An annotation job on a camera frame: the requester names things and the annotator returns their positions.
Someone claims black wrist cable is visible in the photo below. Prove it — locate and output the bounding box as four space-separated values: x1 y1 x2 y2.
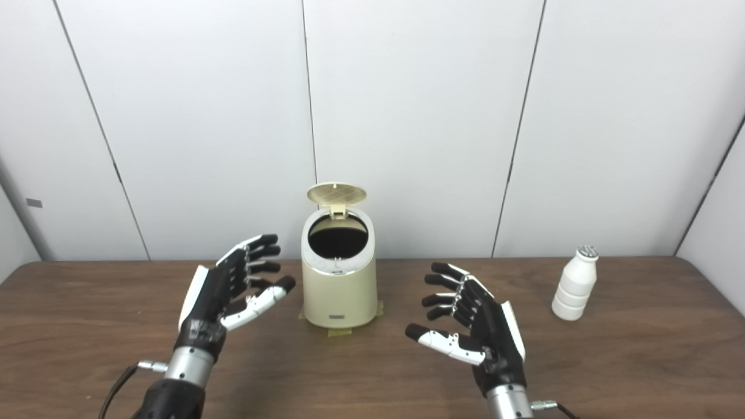
531 399 580 419
98 360 169 419

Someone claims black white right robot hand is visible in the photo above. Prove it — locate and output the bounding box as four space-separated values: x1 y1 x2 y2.
405 262 527 396

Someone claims cream-colored bin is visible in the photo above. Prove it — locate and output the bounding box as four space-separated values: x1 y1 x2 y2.
300 183 378 329

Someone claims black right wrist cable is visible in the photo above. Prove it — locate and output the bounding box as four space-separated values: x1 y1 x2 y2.
531 399 580 419

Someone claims small white plastic bottle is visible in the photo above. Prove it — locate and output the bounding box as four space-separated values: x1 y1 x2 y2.
552 245 599 321

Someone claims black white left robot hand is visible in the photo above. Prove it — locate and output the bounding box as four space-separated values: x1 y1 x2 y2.
175 234 296 361

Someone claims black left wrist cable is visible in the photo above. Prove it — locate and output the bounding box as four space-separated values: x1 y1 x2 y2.
98 360 169 419

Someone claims round cream bin lid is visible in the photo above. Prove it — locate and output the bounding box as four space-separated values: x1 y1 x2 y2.
307 183 368 220

